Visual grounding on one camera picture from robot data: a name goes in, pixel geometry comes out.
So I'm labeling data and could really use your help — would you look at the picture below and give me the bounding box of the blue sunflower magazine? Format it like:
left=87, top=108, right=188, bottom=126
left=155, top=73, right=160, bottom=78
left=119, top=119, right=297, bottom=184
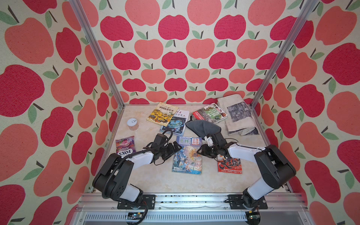
left=172, top=136, right=202, bottom=175

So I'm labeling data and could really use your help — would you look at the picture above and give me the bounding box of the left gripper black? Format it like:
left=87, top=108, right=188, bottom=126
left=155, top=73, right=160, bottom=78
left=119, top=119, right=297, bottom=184
left=159, top=141, right=183, bottom=160

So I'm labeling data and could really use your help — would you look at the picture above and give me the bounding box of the purple candy bag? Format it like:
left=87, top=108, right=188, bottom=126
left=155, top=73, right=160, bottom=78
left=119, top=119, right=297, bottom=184
left=115, top=136, right=136, bottom=157

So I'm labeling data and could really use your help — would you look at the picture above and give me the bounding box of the white round tape roll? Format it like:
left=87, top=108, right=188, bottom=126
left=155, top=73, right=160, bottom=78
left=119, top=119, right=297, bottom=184
left=127, top=118, right=139, bottom=131

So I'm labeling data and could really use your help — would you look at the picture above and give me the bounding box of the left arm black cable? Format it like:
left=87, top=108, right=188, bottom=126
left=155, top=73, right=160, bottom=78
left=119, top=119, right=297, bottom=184
left=101, top=128, right=173, bottom=199

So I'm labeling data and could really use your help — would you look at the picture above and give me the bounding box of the red manga book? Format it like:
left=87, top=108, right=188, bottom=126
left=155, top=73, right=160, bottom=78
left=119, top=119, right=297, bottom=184
left=217, top=155, right=243, bottom=174

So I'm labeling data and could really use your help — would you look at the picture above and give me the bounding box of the aluminium frame post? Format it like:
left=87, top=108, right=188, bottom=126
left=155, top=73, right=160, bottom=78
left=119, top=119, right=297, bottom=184
left=250, top=0, right=318, bottom=110
left=69, top=1, right=125, bottom=109

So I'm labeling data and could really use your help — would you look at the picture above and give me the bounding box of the folded newspaper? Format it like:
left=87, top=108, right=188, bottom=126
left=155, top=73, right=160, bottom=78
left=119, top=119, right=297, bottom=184
left=217, top=94, right=259, bottom=136

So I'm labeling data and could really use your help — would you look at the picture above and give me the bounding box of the blue science book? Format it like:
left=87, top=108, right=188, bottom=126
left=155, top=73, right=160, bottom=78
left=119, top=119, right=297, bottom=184
left=160, top=109, right=190, bottom=136

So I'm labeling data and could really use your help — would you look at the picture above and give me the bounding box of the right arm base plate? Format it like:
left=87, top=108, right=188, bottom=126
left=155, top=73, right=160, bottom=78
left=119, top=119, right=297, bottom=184
left=224, top=195, right=268, bottom=211

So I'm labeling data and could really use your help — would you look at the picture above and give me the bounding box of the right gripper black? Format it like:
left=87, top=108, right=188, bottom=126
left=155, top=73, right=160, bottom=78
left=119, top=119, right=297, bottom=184
left=196, top=144, right=218, bottom=158

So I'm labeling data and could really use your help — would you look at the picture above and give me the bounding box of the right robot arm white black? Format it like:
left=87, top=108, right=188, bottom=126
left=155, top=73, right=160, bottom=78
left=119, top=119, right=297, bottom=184
left=197, top=132, right=296, bottom=210

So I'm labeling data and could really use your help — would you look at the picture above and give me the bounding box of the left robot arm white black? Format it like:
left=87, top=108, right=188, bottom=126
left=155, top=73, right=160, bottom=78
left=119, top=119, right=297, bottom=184
left=92, top=133, right=182, bottom=204

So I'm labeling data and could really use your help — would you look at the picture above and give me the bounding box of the aluminium front rail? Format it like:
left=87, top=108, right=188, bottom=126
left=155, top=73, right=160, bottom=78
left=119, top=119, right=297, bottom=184
left=68, top=193, right=315, bottom=225

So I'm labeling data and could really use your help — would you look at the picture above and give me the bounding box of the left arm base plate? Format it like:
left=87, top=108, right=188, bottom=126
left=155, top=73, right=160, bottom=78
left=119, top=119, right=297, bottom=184
left=117, top=195, right=156, bottom=210

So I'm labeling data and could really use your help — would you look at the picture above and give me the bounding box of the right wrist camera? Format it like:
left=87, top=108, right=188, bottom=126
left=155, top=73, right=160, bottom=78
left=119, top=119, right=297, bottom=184
left=204, top=134, right=218, bottom=146

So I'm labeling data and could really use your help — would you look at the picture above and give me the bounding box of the left aluminium frame post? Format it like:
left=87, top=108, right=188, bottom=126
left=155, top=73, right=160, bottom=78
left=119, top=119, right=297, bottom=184
left=69, top=1, right=125, bottom=109

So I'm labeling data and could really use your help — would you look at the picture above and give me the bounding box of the grey microfibre cloth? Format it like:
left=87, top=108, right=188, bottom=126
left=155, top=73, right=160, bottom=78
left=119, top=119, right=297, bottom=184
left=185, top=120, right=221, bottom=140

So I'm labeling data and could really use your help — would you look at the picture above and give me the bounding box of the red green book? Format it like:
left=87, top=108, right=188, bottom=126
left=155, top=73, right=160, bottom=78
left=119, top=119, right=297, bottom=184
left=192, top=103, right=228, bottom=124

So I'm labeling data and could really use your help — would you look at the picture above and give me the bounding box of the right aluminium frame post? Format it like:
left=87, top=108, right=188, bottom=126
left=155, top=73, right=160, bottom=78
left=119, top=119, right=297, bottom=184
left=250, top=0, right=318, bottom=110

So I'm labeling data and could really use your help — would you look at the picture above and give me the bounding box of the yellow picture book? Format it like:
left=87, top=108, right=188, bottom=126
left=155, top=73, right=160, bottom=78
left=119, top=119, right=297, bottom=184
left=146, top=102, right=179, bottom=127

